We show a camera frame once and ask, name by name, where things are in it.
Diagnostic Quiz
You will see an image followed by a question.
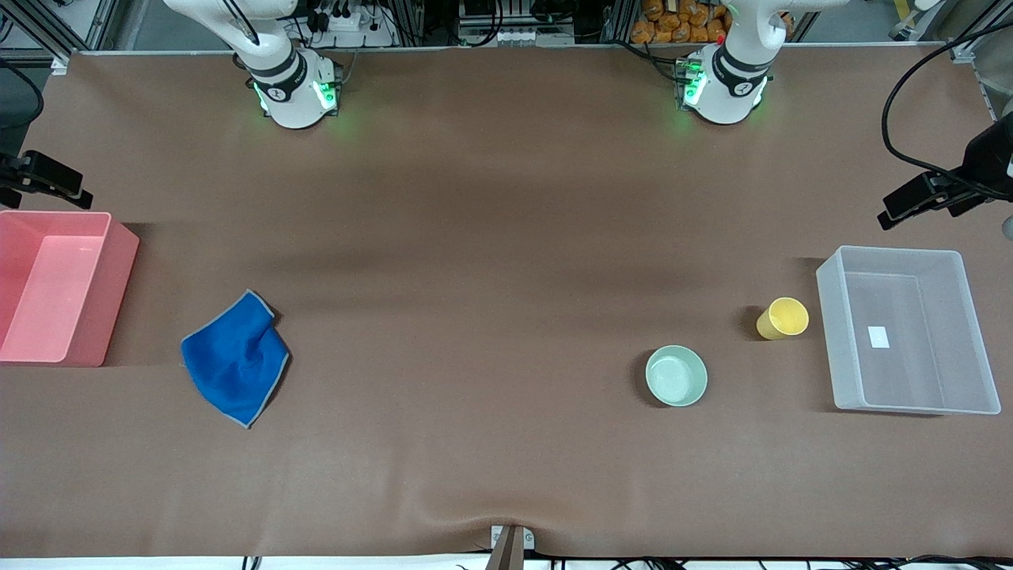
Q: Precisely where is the pale green bowl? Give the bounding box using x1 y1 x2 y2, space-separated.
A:
645 345 708 408

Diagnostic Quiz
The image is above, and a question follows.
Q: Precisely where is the aluminium frame profile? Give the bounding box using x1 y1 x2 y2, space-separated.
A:
952 20 1013 120
0 0 120 76

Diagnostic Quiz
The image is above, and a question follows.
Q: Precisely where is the clear plastic bin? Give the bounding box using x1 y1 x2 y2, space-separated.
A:
816 245 1002 416

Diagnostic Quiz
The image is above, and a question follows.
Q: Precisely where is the pile of orange snack bags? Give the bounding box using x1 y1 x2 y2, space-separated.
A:
631 0 733 44

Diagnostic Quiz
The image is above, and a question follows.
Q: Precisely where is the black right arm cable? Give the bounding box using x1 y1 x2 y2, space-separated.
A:
0 59 45 129

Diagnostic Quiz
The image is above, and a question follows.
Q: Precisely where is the yellow plastic cup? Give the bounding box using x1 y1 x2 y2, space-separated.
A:
756 298 810 341

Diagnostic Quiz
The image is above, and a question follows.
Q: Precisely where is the blue cloth with grey trim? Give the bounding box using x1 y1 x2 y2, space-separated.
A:
180 290 291 429

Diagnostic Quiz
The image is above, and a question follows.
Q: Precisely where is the pink plastic bin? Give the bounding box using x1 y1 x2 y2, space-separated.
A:
0 211 141 367

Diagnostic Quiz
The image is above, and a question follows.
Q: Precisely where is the white power strip with plugs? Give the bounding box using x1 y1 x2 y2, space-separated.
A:
305 4 396 48

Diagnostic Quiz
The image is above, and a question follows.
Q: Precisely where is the long white power strip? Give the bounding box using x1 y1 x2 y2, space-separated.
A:
457 28 576 46

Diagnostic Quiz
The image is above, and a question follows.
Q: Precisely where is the metal table clamp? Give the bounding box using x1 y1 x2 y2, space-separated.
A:
484 525 537 570

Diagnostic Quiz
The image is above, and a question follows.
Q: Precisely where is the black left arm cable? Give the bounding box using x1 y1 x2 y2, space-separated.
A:
881 20 1013 199

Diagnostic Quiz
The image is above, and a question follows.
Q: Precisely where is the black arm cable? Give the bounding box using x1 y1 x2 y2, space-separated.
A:
0 59 45 129
881 20 1013 199

